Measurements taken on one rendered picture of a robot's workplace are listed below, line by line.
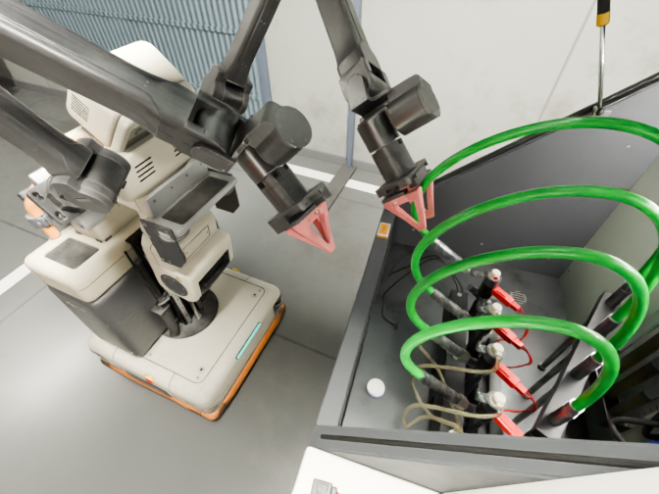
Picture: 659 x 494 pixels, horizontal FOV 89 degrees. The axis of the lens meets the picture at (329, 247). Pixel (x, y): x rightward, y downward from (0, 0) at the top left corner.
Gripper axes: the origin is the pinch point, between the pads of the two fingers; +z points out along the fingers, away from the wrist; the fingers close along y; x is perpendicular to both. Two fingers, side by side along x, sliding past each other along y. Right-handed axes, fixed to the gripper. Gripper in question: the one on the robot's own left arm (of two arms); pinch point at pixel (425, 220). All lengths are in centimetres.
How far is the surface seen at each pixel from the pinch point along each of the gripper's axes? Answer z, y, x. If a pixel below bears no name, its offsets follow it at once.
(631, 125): -2.2, 0.0, -28.8
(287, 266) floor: 23, 80, 134
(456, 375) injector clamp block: 29.2, -7.3, 5.8
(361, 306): 14.5, -0.1, 24.0
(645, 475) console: 15.9, -31.5, -21.3
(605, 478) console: 17.8, -30.9, -18.3
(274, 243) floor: 9, 91, 146
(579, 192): 0.9, -7.8, -22.4
